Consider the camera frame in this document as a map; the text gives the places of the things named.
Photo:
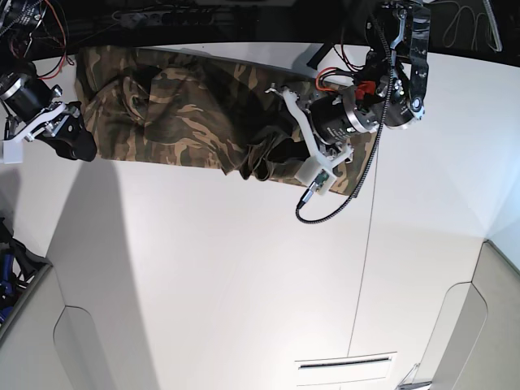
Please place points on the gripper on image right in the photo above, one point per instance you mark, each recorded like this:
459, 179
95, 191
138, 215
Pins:
338, 126

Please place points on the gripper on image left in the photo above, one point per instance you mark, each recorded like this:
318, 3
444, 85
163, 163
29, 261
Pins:
34, 113

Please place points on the camouflage T-shirt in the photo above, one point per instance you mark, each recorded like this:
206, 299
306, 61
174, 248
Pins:
188, 110

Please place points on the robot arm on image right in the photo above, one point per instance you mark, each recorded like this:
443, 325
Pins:
398, 34

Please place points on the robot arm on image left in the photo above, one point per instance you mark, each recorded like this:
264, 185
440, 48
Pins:
19, 21

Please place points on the bin with blue items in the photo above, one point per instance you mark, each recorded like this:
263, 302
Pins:
21, 272

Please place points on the black power strip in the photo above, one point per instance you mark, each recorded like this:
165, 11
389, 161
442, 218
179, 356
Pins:
159, 18

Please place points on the white wrist camera, image right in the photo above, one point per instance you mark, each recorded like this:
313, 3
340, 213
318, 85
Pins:
313, 174

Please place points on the white wrist camera, image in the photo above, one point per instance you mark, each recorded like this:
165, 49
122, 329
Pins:
313, 174
12, 152

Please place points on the white wrist camera, image left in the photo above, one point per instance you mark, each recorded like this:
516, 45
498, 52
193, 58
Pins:
12, 152

